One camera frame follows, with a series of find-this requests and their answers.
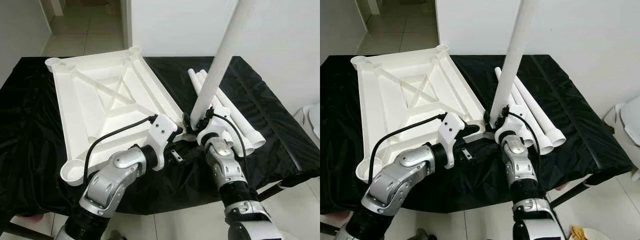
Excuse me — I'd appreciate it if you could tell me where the white plastic table top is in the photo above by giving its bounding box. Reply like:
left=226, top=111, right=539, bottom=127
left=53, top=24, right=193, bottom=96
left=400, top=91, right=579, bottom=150
left=350, top=45, right=496, bottom=185
left=45, top=46, right=196, bottom=187

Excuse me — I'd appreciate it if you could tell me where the black tablecloth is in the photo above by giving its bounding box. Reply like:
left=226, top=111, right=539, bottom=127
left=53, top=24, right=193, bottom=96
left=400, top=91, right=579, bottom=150
left=0, top=55, right=321, bottom=216
left=320, top=54, right=636, bottom=216

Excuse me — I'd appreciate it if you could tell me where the white round basin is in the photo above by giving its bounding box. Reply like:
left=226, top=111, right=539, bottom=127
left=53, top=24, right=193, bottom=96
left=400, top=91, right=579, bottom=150
left=570, top=227, right=613, bottom=240

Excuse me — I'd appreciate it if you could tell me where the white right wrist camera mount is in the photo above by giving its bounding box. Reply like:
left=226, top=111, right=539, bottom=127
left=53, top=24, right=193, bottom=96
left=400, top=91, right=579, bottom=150
left=196, top=107, right=232, bottom=147
left=494, top=106, right=526, bottom=146

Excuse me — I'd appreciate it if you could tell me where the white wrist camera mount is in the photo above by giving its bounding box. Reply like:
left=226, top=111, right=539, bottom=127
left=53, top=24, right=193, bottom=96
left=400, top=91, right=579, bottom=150
left=146, top=114, right=178, bottom=172
left=436, top=112, right=468, bottom=170
left=494, top=106, right=526, bottom=146
left=196, top=107, right=232, bottom=147

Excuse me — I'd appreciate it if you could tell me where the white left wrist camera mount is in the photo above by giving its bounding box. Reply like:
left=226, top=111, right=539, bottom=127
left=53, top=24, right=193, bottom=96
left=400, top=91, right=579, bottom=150
left=436, top=112, right=468, bottom=170
left=146, top=114, right=178, bottom=172

